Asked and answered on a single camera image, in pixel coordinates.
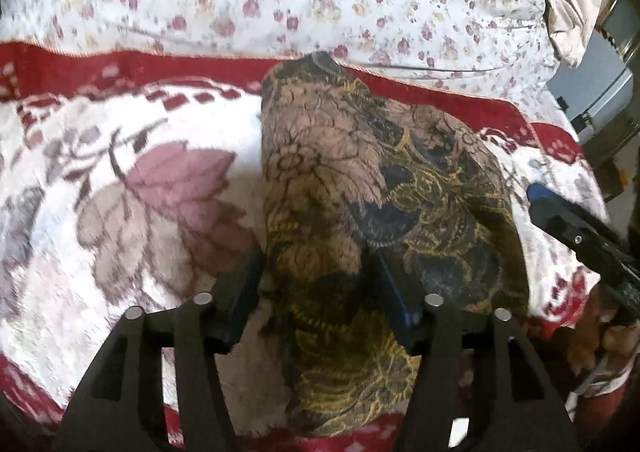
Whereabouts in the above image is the thin black cable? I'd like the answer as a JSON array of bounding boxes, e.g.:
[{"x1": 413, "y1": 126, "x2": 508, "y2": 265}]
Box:
[{"x1": 310, "y1": 52, "x2": 508, "y2": 81}]

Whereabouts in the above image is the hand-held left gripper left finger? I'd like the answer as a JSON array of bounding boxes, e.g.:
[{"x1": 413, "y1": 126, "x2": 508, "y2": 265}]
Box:
[{"x1": 52, "y1": 251, "x2": 265, "y2": 452}]

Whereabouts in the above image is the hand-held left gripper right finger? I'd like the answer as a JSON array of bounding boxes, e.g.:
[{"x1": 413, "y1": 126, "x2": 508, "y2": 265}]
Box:
[{"x1": 369, "y1": 251, "x2": 581, "y2": 452}]

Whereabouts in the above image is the person's right hand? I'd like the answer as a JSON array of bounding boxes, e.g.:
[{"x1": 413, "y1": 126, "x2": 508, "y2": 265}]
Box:
[{"x1": 569, "y1": 284, "x2": 640, "y2": 375}]

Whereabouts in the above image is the red bordered floral blanket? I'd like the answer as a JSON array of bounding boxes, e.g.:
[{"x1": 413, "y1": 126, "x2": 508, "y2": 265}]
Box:
[{"x1": 0, "y1": 41, "x2": 612, "y2": 452}]

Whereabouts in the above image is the brown gold patterned garment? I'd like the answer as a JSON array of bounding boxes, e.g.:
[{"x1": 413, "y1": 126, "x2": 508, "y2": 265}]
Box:
[{"x1": 260, "y1": 56, "x2": 532, "y2": 439}]

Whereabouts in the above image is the grey metal cabinet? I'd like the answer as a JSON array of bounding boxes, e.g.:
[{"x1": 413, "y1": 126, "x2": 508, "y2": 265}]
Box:
[{"x1": 545, "y1": 0, "x2": 640, "y2": 204}]

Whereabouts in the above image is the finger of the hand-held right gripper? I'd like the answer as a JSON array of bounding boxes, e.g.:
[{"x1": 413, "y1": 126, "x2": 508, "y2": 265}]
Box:
[{"x1": 526, "y1": 181, "x2": 621, "y2": 265}]

